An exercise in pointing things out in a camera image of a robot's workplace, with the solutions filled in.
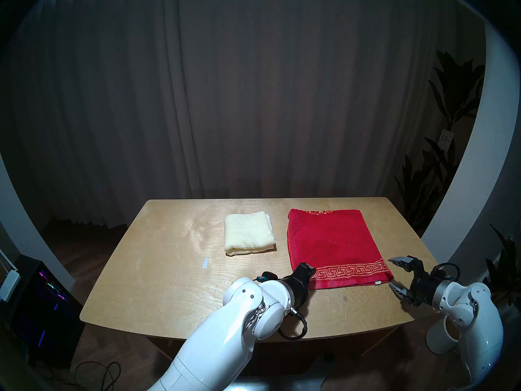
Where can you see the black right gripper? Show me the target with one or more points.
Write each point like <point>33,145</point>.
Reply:
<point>423,288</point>

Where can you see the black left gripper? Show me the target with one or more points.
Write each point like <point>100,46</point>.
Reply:
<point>300,290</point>

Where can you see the red towel with gold border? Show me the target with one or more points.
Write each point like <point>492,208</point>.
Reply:
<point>333,239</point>

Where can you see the cream dotted towel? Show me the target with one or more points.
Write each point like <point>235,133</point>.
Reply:
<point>248,233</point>

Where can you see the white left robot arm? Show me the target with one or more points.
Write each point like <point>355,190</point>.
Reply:
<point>228,337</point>

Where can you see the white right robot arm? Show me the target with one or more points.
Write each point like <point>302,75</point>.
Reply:
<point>476,321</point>

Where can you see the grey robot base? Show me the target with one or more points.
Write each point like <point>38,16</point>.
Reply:
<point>285,382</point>

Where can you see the small dark potted plant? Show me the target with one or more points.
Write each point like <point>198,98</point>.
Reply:
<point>506,268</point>

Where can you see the white plant label tag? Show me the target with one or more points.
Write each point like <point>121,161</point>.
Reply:
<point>446,138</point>

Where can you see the white curved arch pillar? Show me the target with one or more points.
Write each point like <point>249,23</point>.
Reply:
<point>20,231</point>
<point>488,150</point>

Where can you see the grey-brown pleated curtain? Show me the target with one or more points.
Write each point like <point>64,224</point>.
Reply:
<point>244,88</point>

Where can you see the tall dark leafy plant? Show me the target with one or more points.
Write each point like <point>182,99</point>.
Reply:
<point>456,84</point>

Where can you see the black computer with RGB lights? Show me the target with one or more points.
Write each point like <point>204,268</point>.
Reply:
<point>40,304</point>

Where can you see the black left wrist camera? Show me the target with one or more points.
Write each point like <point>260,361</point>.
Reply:
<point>266,277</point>

